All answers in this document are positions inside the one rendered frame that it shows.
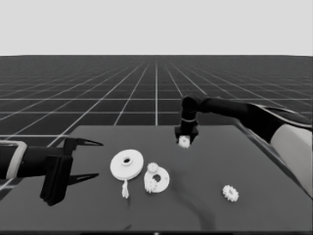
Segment large thick white disc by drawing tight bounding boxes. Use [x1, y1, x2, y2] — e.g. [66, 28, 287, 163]
[110, 148, 145, 181]

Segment medium white toothed gear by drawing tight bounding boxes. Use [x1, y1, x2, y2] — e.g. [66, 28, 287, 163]
[222, 184, 240, 203]

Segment round white carrier with pins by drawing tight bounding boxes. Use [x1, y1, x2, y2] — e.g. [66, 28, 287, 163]
[143, 165, 171, 194]

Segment small thin white T-piece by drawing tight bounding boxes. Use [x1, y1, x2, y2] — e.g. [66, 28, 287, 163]
[121, 178, 130, 200]

